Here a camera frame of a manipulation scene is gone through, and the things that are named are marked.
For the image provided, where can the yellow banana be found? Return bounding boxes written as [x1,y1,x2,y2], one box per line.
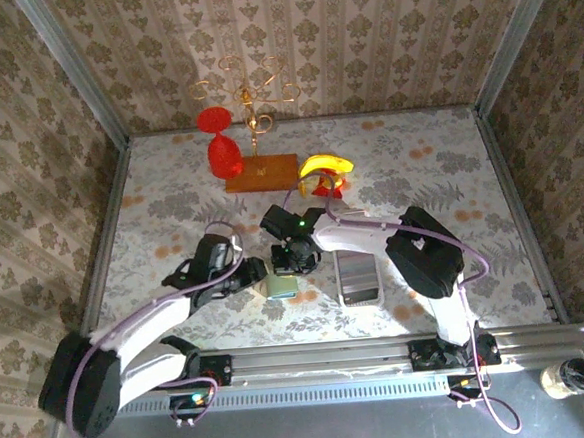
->
[295,152,358,198]

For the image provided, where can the gold wire rack wooden base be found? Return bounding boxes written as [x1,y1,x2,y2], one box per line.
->
[188,50,309,198]

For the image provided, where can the grey slotted cable duct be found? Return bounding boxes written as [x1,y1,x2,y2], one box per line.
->
[117,371,454,420]

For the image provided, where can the floral patterned table cloth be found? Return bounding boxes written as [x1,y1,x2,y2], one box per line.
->
[72,100,557,361]

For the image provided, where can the small connector board with LED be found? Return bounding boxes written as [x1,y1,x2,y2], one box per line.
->
[446,372,493,411]
[167,391,220,431]

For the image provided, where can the aluminium frame post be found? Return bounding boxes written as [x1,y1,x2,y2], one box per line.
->
[465,0,575,117]
[12,0,134,157]

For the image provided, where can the glass jar with black lid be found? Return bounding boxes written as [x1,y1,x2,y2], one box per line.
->
[538,356,584,403]

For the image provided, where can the grey metal plate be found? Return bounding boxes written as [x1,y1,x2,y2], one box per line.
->
[59,383,584,438]

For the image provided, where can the aluminium table edge bar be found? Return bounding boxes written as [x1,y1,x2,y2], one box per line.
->
[65,137,147,340]
[471,102,572,330]

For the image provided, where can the aluminium extrusion rail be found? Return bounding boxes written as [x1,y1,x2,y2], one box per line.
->
[180,322,584,392]

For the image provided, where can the white plastic card tray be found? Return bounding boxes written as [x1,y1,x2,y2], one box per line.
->
[329,197,386,312]

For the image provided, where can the red plastic banana stand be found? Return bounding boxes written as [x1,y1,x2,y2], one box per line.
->
[310,168,348,201]

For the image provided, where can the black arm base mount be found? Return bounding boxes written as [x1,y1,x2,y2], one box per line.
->
[408,332,503,374]
[180,351,236,391]

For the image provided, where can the red plastic wine glass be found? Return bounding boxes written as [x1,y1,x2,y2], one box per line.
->
[194,103,247,183]

